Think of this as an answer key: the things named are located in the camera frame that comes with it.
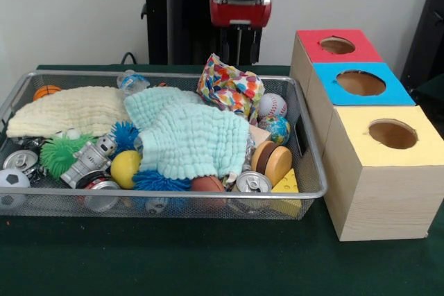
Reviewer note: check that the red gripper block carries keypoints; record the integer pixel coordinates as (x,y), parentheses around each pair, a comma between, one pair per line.
(241,11)

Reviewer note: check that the multicoloured dotted cloth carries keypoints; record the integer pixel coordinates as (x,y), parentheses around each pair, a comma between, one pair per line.
(229,88)

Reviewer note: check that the mint green waffle cloth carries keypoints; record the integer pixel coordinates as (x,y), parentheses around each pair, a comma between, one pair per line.
(194,129)

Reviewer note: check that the shallow clear mesh bin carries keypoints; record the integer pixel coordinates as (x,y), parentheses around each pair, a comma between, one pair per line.
(222,210)

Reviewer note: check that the wooden box with three holes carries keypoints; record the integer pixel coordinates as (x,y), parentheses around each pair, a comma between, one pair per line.
(381,202)

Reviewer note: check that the globe print ball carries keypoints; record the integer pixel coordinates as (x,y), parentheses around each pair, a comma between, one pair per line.
(275,128)

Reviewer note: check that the wooden burger toy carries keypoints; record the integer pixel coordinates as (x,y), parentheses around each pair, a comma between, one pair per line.
(274,159)

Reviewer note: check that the silver drink can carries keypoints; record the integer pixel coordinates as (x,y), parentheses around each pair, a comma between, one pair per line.
(252,181)

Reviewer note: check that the yellow cheese wedge toy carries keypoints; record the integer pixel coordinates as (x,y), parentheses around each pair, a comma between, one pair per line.
(288,183)

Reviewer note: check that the blue spiky ball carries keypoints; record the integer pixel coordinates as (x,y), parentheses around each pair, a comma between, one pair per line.
(156,180)

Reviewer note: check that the black stand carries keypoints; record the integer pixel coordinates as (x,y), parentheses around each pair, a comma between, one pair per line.
(426,32)

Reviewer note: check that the cream waffle cloth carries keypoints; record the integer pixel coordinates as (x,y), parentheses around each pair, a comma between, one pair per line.
(52,109)

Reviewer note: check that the green spiky toy with eyes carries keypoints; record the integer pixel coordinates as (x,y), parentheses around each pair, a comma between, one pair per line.
(59,154)

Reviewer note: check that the dark green tablecloth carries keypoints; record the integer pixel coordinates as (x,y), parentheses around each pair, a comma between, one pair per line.
(208,261)

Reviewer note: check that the small soccer ball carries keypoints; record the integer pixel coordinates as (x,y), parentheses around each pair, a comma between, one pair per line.
(12,178)

